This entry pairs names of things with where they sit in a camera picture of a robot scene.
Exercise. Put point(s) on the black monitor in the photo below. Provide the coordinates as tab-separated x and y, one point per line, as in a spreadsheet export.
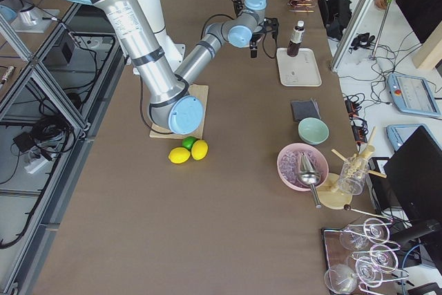
414	174

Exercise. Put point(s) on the mint green bowl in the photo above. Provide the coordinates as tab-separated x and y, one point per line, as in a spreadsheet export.
313	131

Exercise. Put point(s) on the yellow lemon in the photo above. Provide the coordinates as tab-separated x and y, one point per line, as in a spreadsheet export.
179	155
199	150

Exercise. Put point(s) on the yellow lemon near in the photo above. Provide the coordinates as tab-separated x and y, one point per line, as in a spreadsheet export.
179	155

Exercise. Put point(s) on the teach pendant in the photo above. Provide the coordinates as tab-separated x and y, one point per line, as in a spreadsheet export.
397	134
412	95

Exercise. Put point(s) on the pink ice bowl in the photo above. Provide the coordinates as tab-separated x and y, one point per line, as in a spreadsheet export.
288	160

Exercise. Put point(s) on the wine glass rack tray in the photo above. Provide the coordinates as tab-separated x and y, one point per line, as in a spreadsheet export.
361	257

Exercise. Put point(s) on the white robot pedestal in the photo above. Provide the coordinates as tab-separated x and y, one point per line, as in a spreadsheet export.
152	10

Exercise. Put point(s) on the yellow lemon far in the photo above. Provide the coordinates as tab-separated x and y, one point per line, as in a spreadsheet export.
199	150

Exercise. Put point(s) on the cream rabbit tray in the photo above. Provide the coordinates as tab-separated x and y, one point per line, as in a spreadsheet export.
299	71

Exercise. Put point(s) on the grey folded cloth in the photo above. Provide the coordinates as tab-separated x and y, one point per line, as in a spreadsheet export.
303	109

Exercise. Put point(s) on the lime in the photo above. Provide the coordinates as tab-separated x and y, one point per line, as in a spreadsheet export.
188	142

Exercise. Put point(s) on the wooden cutting board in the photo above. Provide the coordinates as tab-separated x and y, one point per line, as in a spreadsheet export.
186	117

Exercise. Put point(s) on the wooden mug tree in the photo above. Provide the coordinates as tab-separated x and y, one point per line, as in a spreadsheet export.
329	193

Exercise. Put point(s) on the steel ice scoop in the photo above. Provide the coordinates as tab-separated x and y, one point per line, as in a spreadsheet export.
309	177

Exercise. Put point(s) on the clear glass mug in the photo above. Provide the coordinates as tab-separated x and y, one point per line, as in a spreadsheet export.
352	176

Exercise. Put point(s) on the tea bottle on tray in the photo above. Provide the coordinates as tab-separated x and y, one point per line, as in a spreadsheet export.
296	39

